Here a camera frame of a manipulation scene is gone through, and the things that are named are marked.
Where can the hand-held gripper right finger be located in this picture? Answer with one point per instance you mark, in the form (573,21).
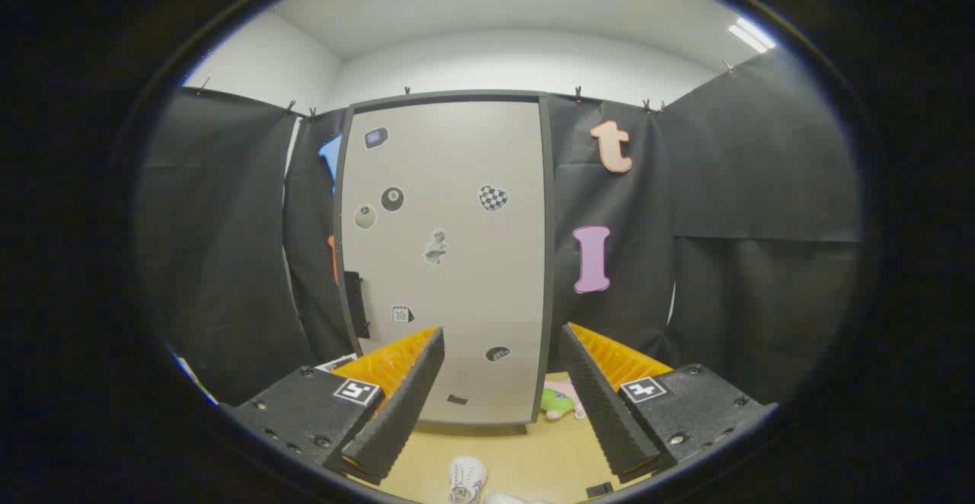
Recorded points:
(602,413)

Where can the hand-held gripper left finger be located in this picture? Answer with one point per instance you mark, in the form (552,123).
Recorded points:
(404,405)

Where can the white shoe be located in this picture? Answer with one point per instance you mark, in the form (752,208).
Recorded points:
(466,477)

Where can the light grey shoe cabinet door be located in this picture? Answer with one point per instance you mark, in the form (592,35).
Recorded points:
(457,298)

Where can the grey shoe cabinet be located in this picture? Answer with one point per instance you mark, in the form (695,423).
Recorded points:
(548,260)

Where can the pink and green plush toy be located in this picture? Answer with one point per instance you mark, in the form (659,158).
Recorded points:
(560,403)

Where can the small black object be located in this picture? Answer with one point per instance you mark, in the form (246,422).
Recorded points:
(599,489)

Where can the black backdrop cloth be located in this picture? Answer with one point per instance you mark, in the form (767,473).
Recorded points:
(724,184)

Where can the small ceiling light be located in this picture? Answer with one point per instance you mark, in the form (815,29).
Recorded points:
(750,34)

